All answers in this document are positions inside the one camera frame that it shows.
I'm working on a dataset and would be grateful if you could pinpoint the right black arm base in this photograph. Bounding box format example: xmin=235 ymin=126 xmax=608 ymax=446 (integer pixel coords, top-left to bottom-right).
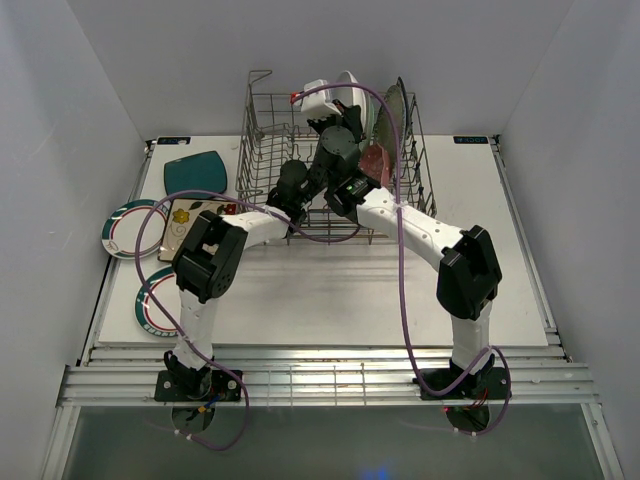
xmin=420 ymin=367 xmax=511 ymax=400

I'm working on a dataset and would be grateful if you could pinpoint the speckled beige round plate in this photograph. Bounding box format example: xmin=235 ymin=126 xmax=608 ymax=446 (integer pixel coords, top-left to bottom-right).
xmin=373 ymin=83 xmax=402 ymax=168

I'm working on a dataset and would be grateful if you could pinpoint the white oval platter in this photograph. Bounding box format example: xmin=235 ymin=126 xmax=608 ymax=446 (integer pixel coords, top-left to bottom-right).
xmin=331 ymin=70 xmax=369 ymax=128

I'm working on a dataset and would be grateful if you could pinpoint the cream square flower plate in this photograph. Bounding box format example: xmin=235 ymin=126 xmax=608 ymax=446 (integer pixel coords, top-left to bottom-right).
xmin=157 ymin=198 xmax=238 ymax=263

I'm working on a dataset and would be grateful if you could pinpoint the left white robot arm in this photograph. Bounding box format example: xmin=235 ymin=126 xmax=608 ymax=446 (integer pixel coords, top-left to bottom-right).
xmin=164 ymin=153 xmax=333 ymax=400

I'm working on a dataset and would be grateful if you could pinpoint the teal square plate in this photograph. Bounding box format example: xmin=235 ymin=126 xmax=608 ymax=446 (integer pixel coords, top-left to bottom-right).
xmin=163 ymin=151 xmax=228 ymax=195

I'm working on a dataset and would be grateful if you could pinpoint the mint green flower plate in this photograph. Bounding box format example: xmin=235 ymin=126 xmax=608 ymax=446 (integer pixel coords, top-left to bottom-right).
xmin=364 ymin=97 xmax=377 ymax=141

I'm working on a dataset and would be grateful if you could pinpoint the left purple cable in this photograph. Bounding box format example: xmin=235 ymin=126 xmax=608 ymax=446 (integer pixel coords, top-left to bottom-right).
xmin=134 ymin=188 xmax=361 ymax=450

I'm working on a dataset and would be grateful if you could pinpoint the right logo sticker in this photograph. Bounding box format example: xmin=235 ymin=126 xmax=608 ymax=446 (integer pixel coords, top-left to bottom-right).
xmin=453 ymin=135 xmax=489 ymax=145

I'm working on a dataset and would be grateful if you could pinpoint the grey wire dish rack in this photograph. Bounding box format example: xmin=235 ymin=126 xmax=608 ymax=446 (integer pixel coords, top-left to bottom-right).
xmin=235 ymin=70 xmax=437 ymax=243

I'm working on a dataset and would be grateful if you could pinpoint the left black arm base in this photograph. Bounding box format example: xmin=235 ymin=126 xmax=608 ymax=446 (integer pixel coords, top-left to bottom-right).
xmin=153 ymin=370 xmax=243 ymax=403

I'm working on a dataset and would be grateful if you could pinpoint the black square floral plate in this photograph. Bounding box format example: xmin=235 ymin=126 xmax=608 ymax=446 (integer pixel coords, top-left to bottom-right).
xmin=396 ymin=76 xmax=411 ymax=146

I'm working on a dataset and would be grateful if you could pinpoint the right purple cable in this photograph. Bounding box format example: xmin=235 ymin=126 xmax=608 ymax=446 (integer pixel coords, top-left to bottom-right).
xmin=294 ymin=82 xmax=512 ymax=437

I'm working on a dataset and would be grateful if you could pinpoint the left logo sticker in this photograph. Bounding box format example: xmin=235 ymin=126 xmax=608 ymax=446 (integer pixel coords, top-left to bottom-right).
xmin=156 ymin=136 xmax=191 ymax=146

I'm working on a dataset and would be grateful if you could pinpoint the purple cable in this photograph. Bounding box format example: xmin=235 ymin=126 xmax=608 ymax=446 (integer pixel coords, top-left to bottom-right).
xmin=134 ymin=188 xmax=361 ymax=450
xmin=294 ymin=82 xmax=512 ymax=437

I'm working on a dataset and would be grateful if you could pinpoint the round plate red teal rim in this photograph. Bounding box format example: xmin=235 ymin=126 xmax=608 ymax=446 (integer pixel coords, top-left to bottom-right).
xmin=134 ymin=267 xmax=180 ymax=338

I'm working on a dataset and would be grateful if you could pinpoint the logo sticker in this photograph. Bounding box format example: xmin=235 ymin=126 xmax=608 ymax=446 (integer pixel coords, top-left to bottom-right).
xmin=156 ymin=136 xmax=191 ymax=146
xmin=453 ymin=135 xmax=489 ymax=145

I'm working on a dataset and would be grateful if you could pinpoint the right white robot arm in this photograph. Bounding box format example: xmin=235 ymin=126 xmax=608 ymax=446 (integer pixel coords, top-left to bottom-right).
xmin=311 ymin=106 xmax=502 ymax=398

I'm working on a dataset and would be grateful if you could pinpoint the pink dotted scalloped plate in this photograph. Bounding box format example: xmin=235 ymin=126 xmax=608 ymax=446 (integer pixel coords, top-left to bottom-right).
xmin=359 ymin=143 xmax=392 ymax=188

